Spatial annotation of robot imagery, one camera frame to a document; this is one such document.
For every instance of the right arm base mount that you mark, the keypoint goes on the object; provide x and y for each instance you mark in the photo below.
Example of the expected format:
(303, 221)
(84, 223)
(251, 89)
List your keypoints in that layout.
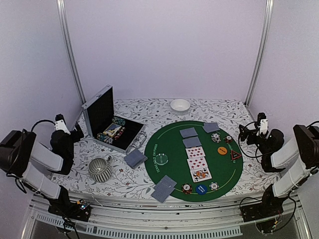
(260, 210)

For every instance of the card deck in case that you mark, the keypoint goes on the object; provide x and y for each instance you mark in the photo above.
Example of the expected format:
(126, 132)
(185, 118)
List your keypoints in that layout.
(112, 129)

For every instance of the dealt blue playing card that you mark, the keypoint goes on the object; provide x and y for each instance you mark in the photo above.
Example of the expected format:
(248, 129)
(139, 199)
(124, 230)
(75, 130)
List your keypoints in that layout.
(166, 184)

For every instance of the white ceramic bowl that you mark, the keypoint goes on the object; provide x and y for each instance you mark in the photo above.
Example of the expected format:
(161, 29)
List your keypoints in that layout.
(180, 105)

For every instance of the aluminium frame post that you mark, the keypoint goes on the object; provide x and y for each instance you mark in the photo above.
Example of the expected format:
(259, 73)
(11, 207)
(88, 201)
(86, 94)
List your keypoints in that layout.
(68, 44)
(261, 50)

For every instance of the clear acrylic dealer button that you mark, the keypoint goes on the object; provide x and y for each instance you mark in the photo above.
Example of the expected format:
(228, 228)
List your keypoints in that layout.
(161, 159)

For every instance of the left aluminium frame post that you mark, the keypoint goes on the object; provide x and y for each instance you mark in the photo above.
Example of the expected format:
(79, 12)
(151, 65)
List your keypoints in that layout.
(68, 44)

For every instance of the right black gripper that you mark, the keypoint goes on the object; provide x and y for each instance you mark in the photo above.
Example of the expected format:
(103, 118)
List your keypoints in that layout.
(252, 133)

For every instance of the blue small blind button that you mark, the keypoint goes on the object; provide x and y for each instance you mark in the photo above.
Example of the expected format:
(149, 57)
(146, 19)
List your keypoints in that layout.
(201, 189)

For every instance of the face-down card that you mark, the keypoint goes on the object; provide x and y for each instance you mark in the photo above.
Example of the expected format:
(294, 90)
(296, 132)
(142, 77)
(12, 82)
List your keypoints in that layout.
(192, 142)
(188, 132)
(211, 127)

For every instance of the aluminium poker chip case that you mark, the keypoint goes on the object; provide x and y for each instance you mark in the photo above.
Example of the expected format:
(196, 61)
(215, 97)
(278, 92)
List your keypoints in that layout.
(98, 113)

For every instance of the red and black dice row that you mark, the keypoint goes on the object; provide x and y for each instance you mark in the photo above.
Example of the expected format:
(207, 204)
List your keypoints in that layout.
(119, 133)

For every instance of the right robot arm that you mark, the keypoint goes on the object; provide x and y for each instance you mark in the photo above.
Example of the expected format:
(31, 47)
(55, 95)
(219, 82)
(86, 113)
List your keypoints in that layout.
(298, 157)

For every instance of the red black triangle button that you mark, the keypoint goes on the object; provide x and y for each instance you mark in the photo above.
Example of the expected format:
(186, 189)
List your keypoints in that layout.
(235, 155)

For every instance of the round green poker mat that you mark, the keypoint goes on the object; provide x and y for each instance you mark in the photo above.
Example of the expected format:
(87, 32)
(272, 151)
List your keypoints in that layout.
(168, 140)

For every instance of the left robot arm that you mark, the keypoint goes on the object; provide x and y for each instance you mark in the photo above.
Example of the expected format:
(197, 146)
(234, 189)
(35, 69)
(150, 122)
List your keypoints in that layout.
(21, 154)

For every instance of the right aluminium frame post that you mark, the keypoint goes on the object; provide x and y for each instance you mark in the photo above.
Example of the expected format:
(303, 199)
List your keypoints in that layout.
(261, 50)

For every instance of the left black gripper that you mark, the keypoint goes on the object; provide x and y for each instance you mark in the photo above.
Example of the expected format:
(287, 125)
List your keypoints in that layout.
(78, 137)

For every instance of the poker chips front row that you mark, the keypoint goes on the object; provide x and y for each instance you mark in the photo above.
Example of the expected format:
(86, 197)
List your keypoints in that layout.
(105, 138)

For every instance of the orange big blind button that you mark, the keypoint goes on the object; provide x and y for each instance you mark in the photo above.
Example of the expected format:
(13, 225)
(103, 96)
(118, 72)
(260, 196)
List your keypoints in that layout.
(222, 150)

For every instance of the face-up queen card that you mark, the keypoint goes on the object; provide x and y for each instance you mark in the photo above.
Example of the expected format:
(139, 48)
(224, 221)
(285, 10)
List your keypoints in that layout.
(201, 174)

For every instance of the striped ceramic mug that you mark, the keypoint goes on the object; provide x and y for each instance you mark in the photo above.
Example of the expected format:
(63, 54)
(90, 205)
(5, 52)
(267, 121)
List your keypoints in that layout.
(100, 169)

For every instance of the blue playing card deck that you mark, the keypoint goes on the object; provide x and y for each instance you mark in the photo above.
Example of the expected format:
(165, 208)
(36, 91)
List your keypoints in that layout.
(135, 158)

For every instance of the face-up diamonds card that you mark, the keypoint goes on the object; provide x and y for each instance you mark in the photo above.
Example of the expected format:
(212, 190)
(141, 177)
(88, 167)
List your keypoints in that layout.
(195, 152)
(196, 163)

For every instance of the red chip stack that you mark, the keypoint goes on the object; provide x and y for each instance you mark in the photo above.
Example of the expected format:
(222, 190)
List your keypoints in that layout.
(228, 139)
(186, 188)

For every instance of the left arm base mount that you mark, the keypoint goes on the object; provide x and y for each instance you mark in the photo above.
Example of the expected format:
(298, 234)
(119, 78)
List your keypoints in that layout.
(80, 210)

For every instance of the poker chips row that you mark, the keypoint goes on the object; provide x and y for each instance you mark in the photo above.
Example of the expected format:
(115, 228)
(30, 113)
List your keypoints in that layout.
(119, 121)
(105, 138)

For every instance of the poker chips back row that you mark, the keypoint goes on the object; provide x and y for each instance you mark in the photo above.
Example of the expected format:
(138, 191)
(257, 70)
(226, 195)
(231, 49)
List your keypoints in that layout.
(119, 121)

